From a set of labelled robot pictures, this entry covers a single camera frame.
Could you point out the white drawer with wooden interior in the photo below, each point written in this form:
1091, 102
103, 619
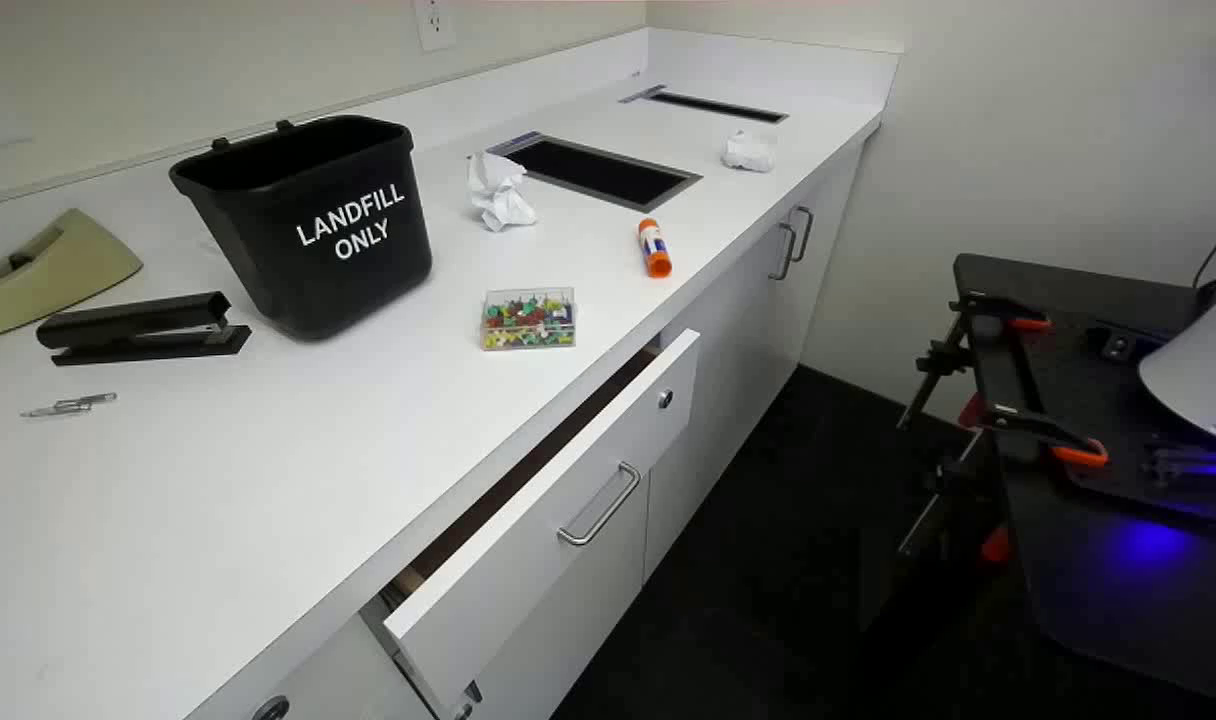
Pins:
528, 560

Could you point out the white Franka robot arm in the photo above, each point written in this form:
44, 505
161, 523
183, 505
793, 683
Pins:
1201, 365

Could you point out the small snack packet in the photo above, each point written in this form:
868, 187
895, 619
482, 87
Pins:
528, 320

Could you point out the white cabinet door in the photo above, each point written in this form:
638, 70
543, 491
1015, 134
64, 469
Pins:
831, 266
729, 341

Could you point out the orange capped glue stick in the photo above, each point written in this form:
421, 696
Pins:
653, 249

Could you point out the wide rectangular counter waste opening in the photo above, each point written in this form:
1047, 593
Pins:
593, 170

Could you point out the tall crumpled white paper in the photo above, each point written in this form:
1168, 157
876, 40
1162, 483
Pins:
499, 193

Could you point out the flat crumpled white paper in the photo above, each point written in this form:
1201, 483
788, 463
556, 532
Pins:
751, 151

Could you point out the black landfill only bin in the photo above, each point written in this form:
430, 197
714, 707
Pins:
303, 272

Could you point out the black orange bar clamp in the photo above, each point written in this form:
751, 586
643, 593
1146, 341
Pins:
995, 315
1048, 435

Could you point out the black perforated breadboard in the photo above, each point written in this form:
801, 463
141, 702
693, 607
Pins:
1072, 382

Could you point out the black stapler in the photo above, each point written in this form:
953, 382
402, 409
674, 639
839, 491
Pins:
135, 328

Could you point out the black table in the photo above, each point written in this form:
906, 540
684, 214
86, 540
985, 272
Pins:
1100, 620

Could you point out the white wall outlet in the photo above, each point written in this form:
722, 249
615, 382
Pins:
434, 20

